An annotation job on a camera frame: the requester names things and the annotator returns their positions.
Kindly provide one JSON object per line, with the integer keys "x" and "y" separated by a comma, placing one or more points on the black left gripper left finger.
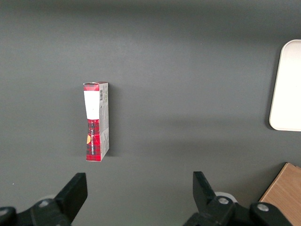
{"x": 63, "y": 204}

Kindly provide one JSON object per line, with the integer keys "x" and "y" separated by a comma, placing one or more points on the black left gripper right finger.
{"x": 211, "y": 212}

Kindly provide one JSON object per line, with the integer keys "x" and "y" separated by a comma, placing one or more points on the beige plastic tray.
{"x": 289, "y": 89}

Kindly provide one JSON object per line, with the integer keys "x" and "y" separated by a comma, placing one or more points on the wooden drawer cabinet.
{"x": 284, "y": 195}

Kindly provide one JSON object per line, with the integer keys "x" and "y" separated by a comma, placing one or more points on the red plaid cardboard box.
{"x": 94, "y": 106}

